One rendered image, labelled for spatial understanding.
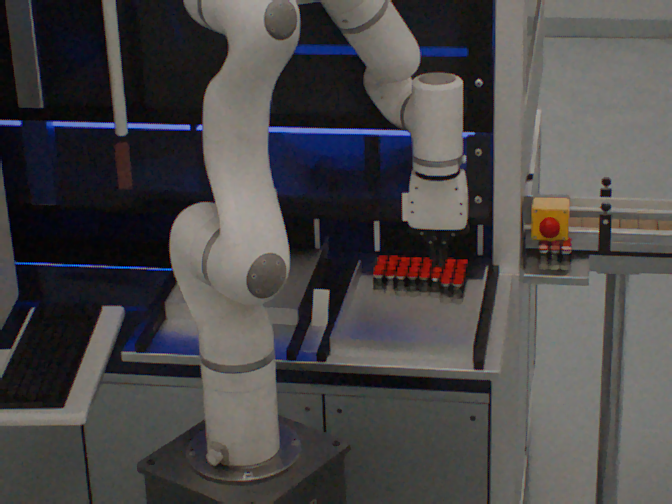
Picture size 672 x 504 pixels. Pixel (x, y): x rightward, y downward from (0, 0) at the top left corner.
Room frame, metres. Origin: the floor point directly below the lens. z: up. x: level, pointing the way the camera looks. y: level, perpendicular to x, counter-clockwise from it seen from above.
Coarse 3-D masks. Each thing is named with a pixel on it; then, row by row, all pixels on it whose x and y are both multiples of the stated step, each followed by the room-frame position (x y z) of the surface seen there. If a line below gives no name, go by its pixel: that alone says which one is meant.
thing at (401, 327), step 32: (352, 288) 2.66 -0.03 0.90; (480, 288) 2.68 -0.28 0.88; (352, 320) 2.56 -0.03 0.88; (384, 320) 2.56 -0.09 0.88; (416, 320) 2.55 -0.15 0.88; (448, 320) 2.55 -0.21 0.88; (480, 320) 2.54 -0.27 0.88; (352, 352) 2.43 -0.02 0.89; (384, 352) 2.41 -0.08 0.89; (416, 352) 2.40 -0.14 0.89; (448, 352) 2.39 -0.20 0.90
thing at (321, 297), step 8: (320, 296) 2.58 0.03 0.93; (328, 296) 2.58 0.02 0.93; (320, 304) 2.57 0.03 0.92; (328, 304) 2.57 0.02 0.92; (312, 312) 2.56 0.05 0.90; (320, 312) 2.56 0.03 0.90; (312, 320) 2.55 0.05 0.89; (320, 320) 2.55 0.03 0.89; (312, 328) 2.54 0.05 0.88; (320, 328) 2.54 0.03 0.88; (312, 336) 2.50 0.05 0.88; (320, 336) 2.50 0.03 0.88; (304, 344) 2.47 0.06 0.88; (312, 344) 2.47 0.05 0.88
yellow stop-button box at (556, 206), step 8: (536, 200) 2.76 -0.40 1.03; (544, 200) 2.76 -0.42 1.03; (552, 200) 2.76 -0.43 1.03; (560, 200) 2.76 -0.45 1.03; (568, 200) 2.76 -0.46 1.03; (536, 208) 2.73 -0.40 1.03; (544, 208) 2.73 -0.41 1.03; (552, 208) 2.72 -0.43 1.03; (560, 208) 2.72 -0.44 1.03; (568, 208) 2.72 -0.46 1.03; (536, 216) 2.73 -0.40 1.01; (544, 216) 2.73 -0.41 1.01; (552, 216) 2.72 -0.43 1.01; (560, 216) 2.72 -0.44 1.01; (568, 216) 2.72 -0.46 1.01; (536, 224) 2.73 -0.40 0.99; (560, 224) 2.72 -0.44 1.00; (568, 224) 2.72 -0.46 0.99; (536, 232) 2.73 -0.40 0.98; (560, 232) 2.72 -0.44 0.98; (552, 240) 2.72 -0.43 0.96; (560, 240) 2.72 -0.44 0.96
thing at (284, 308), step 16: (304, 256) 2.86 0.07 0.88; (320, 256) 2.80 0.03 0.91; (304, 272) 2.78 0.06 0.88; (176, 288) 2.67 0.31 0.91; (288, 288) 2.71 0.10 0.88; (304, 288) 2.64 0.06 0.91; (176, 304) 2.60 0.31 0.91; (272, 304) 2.64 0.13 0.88; (288, 304) 2.64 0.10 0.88; (304, 304) 2.62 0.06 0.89; (272, 320) 2.57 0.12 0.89; (288, 320) 2.56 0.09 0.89
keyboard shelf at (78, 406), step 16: (112, 320) 2.75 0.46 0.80; (96, 336) 2.68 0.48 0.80; (112, 336) 2.69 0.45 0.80; (0, 352) 2.64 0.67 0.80; (96, 352) 2.62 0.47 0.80; (0, 368) 2.58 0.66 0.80; (80, 368) 2.55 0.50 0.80; (96, 368) 2.55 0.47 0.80; (80, 384) 2.49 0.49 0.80; (96, 384) 2.50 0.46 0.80; (80, 400) 2.43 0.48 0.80; (0, 416) 2.39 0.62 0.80; (16, 416) 2.39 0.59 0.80; (32, 416) 2.39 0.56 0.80; (48, 416) 2.38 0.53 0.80; (64, 416) 2.38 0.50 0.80; (80, 416) 2.38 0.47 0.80
